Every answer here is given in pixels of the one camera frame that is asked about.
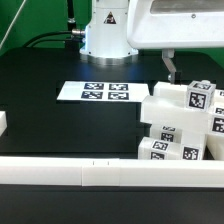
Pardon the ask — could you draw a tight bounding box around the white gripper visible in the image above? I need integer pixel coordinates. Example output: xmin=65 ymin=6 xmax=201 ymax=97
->
xmin=127 ymin=0 xmax=224 ymax=84

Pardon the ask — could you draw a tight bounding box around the white chair back frame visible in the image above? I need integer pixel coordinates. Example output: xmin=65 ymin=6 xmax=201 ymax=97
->
xmin=140 ymin=82 xmax=224 ymax=136

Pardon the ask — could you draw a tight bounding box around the white chair nut peg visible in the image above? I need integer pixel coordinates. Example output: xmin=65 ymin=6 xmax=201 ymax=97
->
xmin=149 ymin=124 xmax=182 ymax=143

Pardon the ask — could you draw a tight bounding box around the white chair seat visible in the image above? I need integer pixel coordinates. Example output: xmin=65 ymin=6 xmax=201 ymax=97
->
xmin=181 ymin=130 xmax=207 ymax=160

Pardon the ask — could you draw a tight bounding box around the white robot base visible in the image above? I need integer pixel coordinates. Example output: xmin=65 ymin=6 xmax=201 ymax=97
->
xmin=80 ymin=0 xmax=138 ymax=65

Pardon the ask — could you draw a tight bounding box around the white part at left edge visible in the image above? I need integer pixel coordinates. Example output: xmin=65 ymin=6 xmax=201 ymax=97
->
xmin=0 ymin=111 xmax=7 ymax=136

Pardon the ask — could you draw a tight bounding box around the black cable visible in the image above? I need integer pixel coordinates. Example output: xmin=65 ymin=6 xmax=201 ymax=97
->
xmin=23 ymin=29 xmax=86 ymax=48

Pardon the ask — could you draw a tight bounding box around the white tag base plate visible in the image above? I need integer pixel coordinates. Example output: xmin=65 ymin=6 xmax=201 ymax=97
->
xmin=57 ymin=81 xmax=149 ymax=102

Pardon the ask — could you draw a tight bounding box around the white obstacle fence wall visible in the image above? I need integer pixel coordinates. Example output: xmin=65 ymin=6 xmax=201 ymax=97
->
xmin=0 ymin=156 xmax=224 ymax=188

